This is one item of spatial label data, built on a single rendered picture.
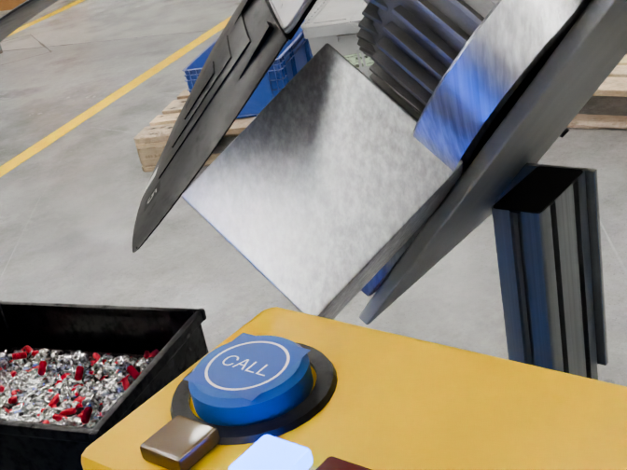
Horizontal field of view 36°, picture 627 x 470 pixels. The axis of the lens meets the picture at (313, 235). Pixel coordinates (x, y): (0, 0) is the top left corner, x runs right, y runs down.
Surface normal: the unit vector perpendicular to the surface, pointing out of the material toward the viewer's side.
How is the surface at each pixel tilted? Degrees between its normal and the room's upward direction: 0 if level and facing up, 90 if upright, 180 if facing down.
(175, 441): 0
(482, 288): 0
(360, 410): 0
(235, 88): 49
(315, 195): 55
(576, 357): 90
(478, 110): 92
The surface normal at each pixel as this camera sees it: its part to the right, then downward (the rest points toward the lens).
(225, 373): -0.18, -0.89
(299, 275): -0.12, -0.15
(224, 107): -0.77, -0.34
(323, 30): -0.22, 0.45
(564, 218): 0.78, 0.13
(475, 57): -0.50, 0.30
